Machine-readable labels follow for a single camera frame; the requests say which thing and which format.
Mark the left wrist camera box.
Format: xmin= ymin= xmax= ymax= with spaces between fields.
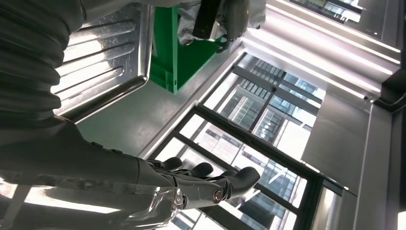
xmin=192 ymin=0 xmax=223 ymax=41

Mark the steel scale tray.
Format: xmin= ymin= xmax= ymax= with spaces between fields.
xmin=50 ymin=2 xmax=156 ymax=125

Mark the green plastic crate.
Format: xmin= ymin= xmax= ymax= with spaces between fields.
xmin=149 ymin=4 xmax=237 ymax=95

